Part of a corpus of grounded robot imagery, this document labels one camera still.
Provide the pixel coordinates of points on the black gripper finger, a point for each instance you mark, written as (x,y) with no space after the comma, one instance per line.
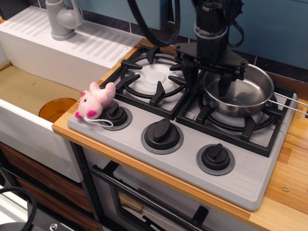
(224,84)
(190,71)

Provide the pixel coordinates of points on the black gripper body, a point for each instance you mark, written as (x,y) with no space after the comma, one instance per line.
(211,52)

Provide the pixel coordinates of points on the stainless steel pan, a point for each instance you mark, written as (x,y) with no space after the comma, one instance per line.
(244,97)

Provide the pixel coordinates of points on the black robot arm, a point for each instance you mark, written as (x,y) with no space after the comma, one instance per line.
(211,16)

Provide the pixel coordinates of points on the grey toy stove top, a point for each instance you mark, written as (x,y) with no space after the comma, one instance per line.
(157,119)

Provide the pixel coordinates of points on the black middle stove knob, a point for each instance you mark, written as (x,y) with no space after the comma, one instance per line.
(162,137)

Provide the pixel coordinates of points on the black stove knob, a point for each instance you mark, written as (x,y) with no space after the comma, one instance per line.
(215,160)
(115,117)
(162,137)

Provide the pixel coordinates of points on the black right stove knob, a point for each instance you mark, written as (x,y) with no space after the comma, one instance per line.
(215,160)

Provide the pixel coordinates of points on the black left stove knob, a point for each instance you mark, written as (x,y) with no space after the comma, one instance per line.
(115,117)

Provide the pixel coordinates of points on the black left burner grate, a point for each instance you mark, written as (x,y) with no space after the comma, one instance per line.
(150,83)

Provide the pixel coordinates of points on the black burner grate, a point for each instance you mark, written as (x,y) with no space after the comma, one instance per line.
(150,83)
(257,133)

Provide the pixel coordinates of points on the black right burner grate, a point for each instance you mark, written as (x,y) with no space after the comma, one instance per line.
(257,133)

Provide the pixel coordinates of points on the pink stuffed pig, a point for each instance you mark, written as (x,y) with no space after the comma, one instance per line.
(93,101)

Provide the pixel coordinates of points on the grey toy faucet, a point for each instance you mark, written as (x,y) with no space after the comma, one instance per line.
(63,21)

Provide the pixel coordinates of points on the orange plastic plate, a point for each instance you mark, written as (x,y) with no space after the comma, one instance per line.
(54,109)

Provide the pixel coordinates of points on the toy oven door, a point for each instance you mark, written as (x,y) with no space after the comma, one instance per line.
(136,216)

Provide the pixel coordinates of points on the white toy sink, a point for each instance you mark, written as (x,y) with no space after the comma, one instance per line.
(36,69)

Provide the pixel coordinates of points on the wooden drawer front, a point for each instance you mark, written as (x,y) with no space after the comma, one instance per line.
(55,193)

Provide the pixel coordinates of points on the black oven door handle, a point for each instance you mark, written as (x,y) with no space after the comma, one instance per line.
(107,175)

